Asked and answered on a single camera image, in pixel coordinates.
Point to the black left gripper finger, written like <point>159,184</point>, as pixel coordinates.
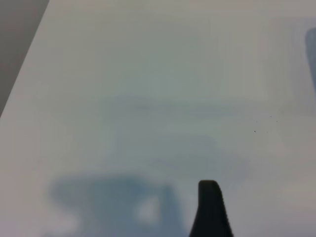
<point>209,212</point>

